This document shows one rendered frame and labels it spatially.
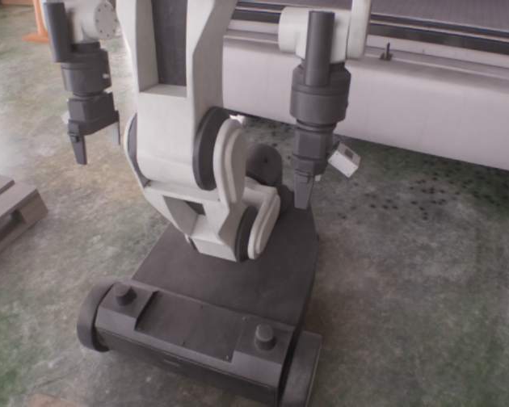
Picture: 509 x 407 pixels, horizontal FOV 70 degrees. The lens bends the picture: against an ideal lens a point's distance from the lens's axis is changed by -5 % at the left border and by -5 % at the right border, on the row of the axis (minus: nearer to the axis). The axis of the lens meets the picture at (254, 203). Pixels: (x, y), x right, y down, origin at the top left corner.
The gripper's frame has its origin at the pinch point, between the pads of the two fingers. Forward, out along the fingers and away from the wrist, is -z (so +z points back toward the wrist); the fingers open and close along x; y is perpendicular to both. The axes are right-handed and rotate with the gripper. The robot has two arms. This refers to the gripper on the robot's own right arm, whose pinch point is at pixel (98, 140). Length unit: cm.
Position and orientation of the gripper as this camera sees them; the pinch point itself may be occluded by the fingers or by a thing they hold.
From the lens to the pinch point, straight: 83.8
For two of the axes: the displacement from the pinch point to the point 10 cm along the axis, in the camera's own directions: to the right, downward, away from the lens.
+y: 9.5, 1.9, -2.6
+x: -3.2, 4.8, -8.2
